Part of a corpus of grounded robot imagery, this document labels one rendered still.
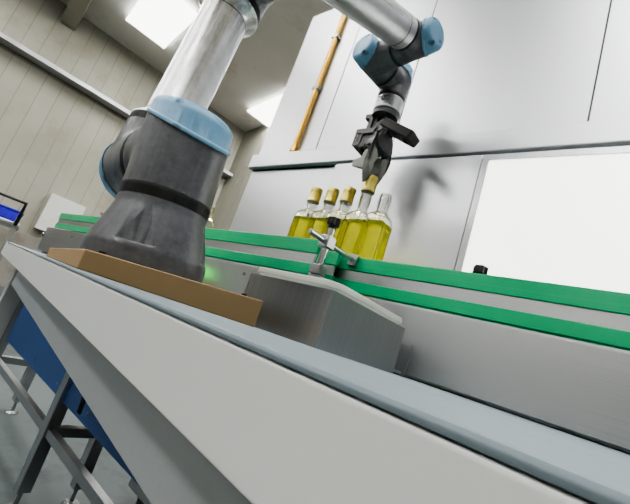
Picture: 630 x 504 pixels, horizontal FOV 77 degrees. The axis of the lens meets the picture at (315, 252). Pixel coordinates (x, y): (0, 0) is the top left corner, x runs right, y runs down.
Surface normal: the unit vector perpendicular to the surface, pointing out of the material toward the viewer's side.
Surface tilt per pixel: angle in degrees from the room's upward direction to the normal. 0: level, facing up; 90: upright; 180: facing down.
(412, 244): 90
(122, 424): 90
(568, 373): 90
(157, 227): 72
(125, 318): 90
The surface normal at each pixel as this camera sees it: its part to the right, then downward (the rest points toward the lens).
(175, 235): 0.72, -0.27
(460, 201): -0.59, -0.37
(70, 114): 0.65, 0.04
